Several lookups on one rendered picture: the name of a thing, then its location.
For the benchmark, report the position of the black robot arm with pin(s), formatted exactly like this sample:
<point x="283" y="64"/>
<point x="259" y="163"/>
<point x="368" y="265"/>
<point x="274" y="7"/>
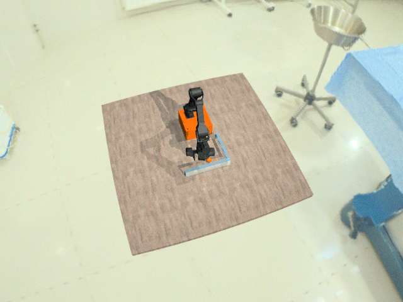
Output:
<point x="196" y="105"/>

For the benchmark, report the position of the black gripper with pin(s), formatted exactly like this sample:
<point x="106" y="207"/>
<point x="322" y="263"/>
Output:
<point x="190" y="152"/>

